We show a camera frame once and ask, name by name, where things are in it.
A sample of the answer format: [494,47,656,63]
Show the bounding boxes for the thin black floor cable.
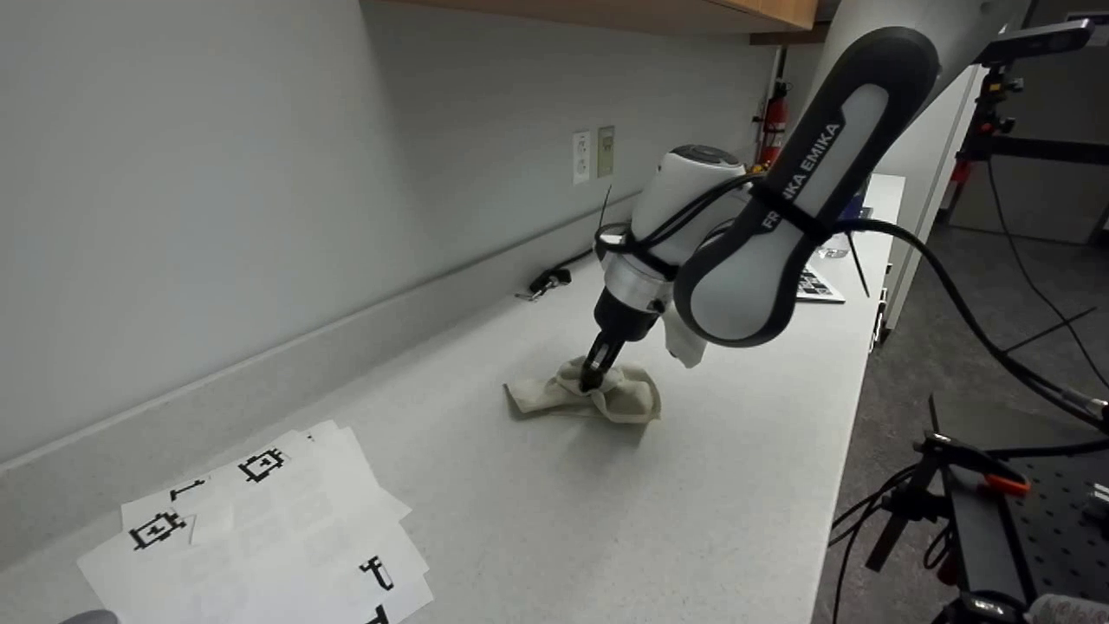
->
[991,161,1109,361]

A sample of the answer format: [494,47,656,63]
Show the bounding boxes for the beige cloth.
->
[498,356,664,431]

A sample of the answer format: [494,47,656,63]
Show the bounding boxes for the black cabinet handle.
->
[868,290,893,350]

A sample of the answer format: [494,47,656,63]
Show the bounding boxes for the wooden wall cabinet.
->
[378,0,820,34]

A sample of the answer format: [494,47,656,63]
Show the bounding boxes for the black perforated breadboard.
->
[991,444,1109,605]

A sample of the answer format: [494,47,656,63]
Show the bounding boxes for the checkerboard calibration board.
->
[793,267,850,309]

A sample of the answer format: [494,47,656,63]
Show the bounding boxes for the orange clamp lever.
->
[979,470,1034,498]

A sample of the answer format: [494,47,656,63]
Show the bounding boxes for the black stereo camera bar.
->
[975,17,1094,71]

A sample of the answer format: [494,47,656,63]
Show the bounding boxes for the white paper black markers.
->
[76,506,435,624]
[118,415,416,558]

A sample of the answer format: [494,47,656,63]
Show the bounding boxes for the grey padded object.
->
[1022,590,1109,624]

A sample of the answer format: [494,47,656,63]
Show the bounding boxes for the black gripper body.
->
[592,287,672,348]

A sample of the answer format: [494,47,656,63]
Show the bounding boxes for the red black clamp pole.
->
[755,47,793,169]

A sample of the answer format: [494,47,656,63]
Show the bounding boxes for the white wall outlet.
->
[568,130,596,186]

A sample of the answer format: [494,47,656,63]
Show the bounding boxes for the grey wall plate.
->
[592,122,615,179]

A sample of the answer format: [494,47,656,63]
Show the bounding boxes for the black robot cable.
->
[592,169,1109,431]

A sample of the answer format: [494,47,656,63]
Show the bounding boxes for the black articulated camera stand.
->
[829,394,1043,624]

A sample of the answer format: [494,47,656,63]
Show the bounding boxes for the black red camera tripod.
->
[945,63,1109,229]

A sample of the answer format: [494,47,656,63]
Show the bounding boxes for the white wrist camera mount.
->
[659,309,711,376]

